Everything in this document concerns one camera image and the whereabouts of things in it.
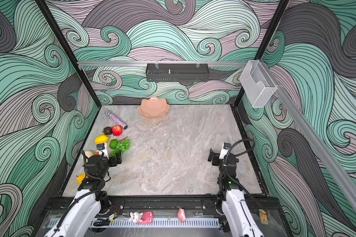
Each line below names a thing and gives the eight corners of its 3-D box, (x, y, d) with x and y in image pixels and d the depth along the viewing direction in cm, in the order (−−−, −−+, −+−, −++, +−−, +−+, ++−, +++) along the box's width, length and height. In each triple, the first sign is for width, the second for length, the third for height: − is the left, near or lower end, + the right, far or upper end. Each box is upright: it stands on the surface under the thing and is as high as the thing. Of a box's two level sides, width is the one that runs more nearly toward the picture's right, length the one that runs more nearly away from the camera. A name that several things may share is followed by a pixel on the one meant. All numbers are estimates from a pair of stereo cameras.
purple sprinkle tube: (106, 115, 117) (104, 111, 113) (110, 112, 118) (108, 109, 115) (124, 130, 107) (122, 127, 103) (127, 128, 108) (126, 124, 105)
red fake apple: (113, 136, 103) (110, 131, 99) (115, 129, 106) (112, 125, 102) (121, 136, 103) (118, 131, 99) (122, 129, 106) (120, 125, 102)
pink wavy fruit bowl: (144, 123, 111) (143, 118, 107) (136, 106, 122) (135, 102, 118) (171, 112, 118) (171, 108, 114) (161, 98, 129) (161, 93, 125)
